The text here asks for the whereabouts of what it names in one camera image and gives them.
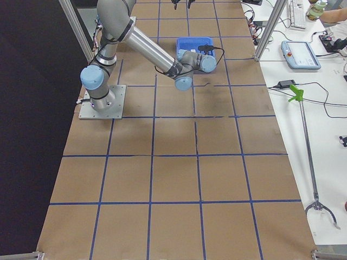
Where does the black power adapter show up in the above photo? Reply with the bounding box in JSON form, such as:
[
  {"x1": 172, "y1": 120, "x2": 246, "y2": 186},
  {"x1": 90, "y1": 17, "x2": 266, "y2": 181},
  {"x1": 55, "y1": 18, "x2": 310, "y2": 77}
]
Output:
[{"x1": 277, "y1": 80, "x2": 296, "y2": 89}]

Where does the white keyboard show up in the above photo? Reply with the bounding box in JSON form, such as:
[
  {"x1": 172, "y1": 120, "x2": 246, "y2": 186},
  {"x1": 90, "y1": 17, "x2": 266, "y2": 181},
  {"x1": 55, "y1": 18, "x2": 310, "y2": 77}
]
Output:
[{"x1": 288, "y1": 0, "x2": 306, "y2": 30}]

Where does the teach pendant tablet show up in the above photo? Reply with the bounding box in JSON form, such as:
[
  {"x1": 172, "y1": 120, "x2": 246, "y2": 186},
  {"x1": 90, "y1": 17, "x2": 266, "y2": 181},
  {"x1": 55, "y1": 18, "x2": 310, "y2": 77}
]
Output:
[{"x1": 281, "y1": 41, "x2": 321, "y2": 70}]

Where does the blue plastic tray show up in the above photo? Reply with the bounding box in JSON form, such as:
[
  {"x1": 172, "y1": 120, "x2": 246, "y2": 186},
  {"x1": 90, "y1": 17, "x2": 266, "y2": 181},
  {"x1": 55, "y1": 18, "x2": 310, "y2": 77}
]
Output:
[{"x1": 176, "y1": 37, "x2": 216, "y2": 61}]

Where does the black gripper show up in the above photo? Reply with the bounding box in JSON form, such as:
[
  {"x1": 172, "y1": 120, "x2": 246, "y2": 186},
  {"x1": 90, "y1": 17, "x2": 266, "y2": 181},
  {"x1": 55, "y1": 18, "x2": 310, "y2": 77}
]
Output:
[{"x1": 171, "y1": 0, "x2": 215, "y2": 54}]

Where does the green handled reach grabber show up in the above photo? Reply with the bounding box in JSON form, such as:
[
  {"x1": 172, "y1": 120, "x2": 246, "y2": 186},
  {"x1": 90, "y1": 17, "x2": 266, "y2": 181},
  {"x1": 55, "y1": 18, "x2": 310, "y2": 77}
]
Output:
[{"x1": 289, "y1": 84, "x2": 340, "y2": 230}]

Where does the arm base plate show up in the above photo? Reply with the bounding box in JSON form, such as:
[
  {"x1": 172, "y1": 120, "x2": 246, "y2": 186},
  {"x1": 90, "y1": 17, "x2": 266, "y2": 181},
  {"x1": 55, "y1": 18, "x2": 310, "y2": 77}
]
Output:
[{"x1": 79, "y1": 85, "x2": 126, "y2": 120}]

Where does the green drink bottle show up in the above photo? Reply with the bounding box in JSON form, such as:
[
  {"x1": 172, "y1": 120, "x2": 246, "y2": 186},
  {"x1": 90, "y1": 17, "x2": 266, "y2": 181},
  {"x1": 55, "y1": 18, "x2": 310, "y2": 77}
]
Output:
[{"x1": 306, "y1": 0, "x2": 327, "y2": 21}]

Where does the aluminium frame post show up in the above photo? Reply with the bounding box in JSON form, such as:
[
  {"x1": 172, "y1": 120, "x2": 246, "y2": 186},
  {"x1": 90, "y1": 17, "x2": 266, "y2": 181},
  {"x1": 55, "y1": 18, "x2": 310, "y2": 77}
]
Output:
[{"x1": 254, "y1": 0, "x2": 287, "y2": 62}]

